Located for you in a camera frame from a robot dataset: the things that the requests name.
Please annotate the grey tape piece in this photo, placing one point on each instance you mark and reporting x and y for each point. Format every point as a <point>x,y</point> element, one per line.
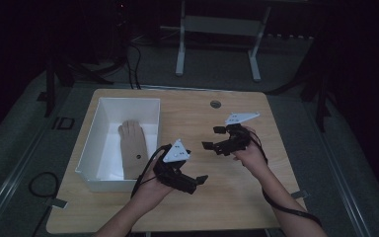
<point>57,203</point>
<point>300,194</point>

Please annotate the person's right hand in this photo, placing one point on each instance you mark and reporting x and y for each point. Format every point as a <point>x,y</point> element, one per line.
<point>253,159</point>

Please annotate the white rectangular box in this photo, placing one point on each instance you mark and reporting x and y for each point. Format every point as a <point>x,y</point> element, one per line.
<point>92,144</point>

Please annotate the black stand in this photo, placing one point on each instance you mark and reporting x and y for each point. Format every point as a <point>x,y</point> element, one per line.
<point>320,98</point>
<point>50,89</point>

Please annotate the white desk frame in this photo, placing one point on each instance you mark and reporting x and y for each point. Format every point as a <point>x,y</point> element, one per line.
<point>220,25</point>

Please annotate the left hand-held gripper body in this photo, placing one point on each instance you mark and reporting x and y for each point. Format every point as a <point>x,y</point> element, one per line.
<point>177,153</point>

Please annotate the beige glove with dark dot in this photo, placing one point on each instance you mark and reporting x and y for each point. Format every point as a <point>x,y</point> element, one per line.
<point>133,144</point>

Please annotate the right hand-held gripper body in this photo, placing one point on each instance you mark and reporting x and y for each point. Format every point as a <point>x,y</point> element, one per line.
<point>238,138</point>

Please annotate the person's left hand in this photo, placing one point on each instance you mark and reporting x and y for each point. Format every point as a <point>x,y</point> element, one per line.
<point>151,192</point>

